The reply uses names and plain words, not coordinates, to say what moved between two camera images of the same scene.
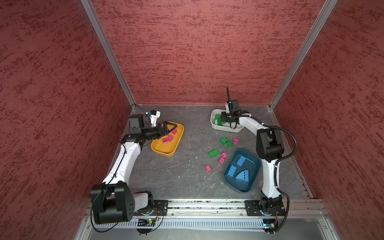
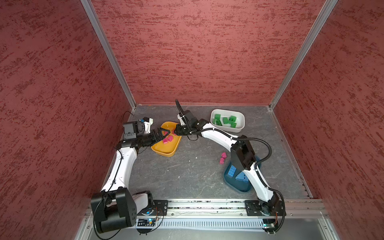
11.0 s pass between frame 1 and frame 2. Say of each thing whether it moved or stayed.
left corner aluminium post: stayed
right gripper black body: moved
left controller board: stayed
